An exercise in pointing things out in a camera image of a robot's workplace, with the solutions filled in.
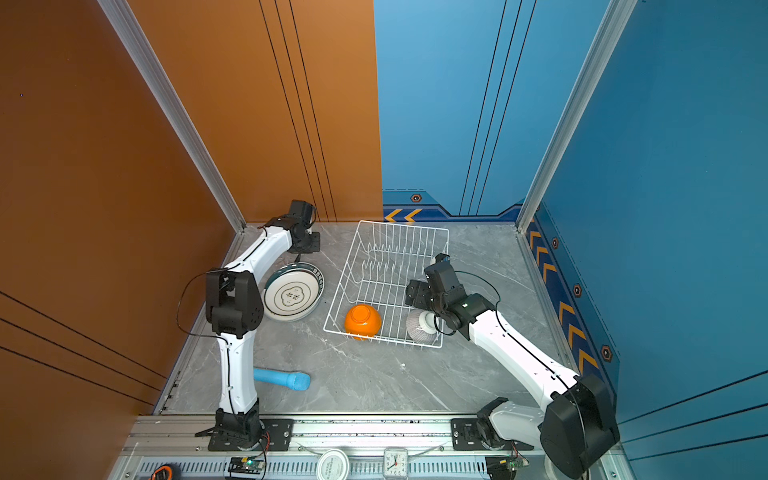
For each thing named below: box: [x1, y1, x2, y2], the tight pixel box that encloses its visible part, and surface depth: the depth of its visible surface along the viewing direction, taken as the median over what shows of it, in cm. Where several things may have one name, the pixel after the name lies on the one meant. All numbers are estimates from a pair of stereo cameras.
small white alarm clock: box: [383, 447, 409, 480], surface depth 70 cm
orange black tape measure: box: [148, 463, 182, 480], surface depth 68 cm
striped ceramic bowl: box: [406, 310, 438, 344], surface depth 86 cm
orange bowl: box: [344, 304, 381, 341], surface depth 89 cm
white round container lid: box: [316, 449, 350, 480], surface depth 66 cm
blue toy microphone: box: [253, 368, 311, 391], surface depth 81 cm
